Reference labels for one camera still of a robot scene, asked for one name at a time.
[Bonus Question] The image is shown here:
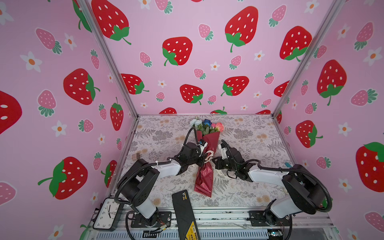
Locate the beige ribbon pile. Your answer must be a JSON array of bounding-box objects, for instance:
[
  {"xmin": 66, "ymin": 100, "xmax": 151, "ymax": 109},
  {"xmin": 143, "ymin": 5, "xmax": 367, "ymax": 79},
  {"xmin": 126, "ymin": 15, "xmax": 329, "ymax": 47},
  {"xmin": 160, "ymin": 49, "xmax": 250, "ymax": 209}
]
[{"xmin": 205, "ymin": 150, "xmax": 215, "ymax": 164}]

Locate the white fake flower stem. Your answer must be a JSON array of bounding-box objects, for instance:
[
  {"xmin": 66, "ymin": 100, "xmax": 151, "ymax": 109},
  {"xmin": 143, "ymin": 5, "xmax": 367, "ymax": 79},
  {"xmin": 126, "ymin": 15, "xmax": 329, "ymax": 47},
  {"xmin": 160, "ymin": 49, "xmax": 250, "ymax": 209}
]
[{"xmin": 190, "ymin": 118, "xmax": 212, "ymax": 136}]

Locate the dark red wrapping paper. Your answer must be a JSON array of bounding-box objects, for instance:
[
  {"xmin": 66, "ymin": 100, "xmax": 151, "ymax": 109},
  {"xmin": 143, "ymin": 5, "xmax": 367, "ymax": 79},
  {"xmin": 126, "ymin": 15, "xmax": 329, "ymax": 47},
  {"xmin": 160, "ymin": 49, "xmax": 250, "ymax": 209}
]
[{"xmin": 194, "ymin": 132, "xmax": 220, "ymax": 198}]

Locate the blue fake rose stem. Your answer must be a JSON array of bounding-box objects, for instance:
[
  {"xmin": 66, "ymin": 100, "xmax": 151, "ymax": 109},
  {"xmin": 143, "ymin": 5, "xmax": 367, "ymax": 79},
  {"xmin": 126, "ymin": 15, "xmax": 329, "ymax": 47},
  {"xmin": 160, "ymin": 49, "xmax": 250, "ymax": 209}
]
[{"xmin": 203, "ymin": 119, "xmax": 212, "ymax": 126}]

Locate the large pink fake rose stem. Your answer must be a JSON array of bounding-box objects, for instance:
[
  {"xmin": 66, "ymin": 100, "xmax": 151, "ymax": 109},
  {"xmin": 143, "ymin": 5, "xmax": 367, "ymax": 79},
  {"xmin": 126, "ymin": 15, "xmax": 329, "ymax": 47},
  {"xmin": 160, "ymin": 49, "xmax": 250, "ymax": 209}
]
[{"xmin": 215, "ymin": 123, "xmax": 225, "ymax": 132}]

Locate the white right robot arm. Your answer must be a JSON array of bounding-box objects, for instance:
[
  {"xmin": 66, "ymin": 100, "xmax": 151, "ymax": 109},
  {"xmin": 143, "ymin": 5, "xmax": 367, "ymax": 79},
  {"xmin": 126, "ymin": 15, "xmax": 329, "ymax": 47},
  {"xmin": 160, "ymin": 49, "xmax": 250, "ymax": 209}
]
[{"xmin": 213, "ymin": 140, "xmax": 333, "ymax": 226}]

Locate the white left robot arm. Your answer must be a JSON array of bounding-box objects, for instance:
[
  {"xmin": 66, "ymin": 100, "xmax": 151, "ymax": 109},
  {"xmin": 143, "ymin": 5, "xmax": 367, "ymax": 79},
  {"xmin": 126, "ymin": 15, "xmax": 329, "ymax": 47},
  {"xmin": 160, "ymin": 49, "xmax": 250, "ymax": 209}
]
[{"xmin": 114, "ymin": 127, "xmax": 208, "ymax": 240}]

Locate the small brown ribbon spool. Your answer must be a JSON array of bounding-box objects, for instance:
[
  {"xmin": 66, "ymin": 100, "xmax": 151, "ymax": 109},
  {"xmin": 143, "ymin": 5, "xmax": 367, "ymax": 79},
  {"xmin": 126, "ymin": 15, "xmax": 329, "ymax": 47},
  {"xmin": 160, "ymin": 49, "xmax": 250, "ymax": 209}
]
[{"xmin": 132, "ymin": 153, "xmax": 141, "ymax": 162}]

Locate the black flat device yellow label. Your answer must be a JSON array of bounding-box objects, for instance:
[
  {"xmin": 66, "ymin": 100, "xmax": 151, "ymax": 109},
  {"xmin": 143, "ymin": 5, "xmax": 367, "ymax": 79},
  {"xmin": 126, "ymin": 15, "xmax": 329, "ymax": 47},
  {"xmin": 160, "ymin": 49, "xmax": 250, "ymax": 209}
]
[{"xmin": 172, "ymin": 190, "xmax": 201, "ymax": 240}]

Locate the black framed analog clock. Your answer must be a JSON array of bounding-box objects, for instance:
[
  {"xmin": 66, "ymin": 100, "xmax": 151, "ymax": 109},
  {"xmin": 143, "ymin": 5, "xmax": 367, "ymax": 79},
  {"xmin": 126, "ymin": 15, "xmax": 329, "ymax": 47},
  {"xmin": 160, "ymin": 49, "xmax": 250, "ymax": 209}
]
[{"xmin": 93, "ymin": 198, "xmax": 124, "ymax": 232}]

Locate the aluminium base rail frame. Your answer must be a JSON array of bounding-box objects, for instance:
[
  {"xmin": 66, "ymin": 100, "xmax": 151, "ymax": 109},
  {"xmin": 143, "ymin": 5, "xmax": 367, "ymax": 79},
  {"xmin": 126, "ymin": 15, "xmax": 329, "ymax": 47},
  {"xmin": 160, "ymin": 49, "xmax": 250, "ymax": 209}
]
[{"xmin": 84, "ymin": 207, "xmax": 342, "ymax": 240}]

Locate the aluminium corner post right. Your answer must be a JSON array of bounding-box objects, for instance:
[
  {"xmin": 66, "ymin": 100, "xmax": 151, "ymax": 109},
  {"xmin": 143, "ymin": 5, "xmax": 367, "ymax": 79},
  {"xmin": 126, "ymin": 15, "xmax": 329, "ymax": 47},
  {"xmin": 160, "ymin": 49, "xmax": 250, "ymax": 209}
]
[{"xmin": 272, "ymin": 0, "xmax": 345, "ymax": 120}]

